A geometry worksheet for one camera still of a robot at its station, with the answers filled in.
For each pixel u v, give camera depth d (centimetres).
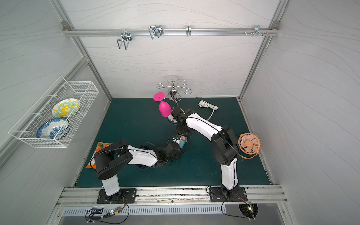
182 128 76
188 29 72
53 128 62
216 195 73
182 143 90
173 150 70
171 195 75
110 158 51
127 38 79
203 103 114
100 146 90
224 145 50
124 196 73
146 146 89
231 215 68
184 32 78
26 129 55
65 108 70
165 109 92
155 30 76
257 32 77
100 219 66
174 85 86
